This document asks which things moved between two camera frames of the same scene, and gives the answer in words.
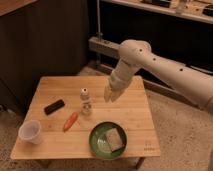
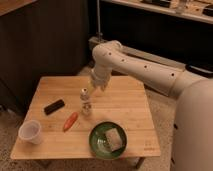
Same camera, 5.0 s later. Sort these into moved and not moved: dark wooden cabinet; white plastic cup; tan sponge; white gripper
Moved: white gripper
Not moved: dark wooden cabinet; white plastic cup; tan sponge
